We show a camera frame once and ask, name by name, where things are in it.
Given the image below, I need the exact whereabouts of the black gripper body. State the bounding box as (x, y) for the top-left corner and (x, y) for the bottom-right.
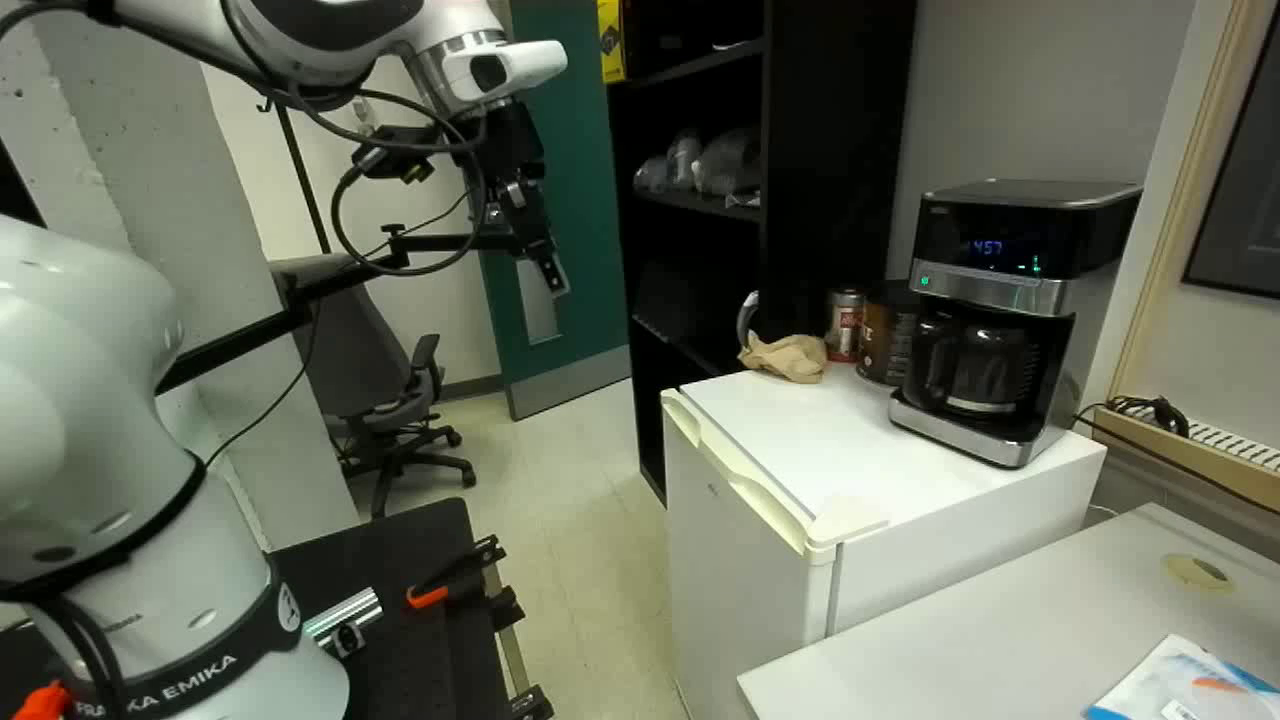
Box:
(475, 100), (547, 252)

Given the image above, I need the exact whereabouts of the black office chair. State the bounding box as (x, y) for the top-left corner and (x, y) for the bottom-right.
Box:
(326, 330), (475, 518)

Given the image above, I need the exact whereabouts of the brown jar beside coffee machine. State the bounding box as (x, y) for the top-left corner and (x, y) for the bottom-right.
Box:
(828, 287), (893, 378)

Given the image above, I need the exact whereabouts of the orange handled clamp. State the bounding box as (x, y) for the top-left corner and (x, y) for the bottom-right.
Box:
(406, 535), (504, 611)

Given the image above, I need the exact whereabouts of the black silver coffee machine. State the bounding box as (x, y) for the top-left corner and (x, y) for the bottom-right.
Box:
(887, 174), (1139, 468)

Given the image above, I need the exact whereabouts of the green door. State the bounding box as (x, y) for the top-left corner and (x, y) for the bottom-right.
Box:
(480, 0), (627, 421)

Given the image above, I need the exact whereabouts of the black object on window sill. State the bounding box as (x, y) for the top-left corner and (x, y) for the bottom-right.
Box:
(1105, 397), (1188, 435)

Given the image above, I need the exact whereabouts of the black tall shelf cabinet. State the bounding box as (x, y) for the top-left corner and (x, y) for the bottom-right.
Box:
(609, 0), (919, 486)

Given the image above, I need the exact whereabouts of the camera on black boom arm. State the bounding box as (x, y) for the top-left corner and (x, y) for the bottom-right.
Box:
(158, 227), (525, 390)

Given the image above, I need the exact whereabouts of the white mini fridge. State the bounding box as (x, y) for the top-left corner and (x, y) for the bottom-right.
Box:
(661, 373), (1105, 720)

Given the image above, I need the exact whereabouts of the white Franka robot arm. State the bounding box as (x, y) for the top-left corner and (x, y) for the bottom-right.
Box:
(0, 0), (570, 720)

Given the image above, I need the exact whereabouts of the blue white paper booklet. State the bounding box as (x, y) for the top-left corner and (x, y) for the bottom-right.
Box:
(1086, 635), (1280, 720)

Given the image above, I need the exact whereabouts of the black mat on cart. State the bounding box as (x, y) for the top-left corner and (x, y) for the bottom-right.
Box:
(278, 498), (525, 720)

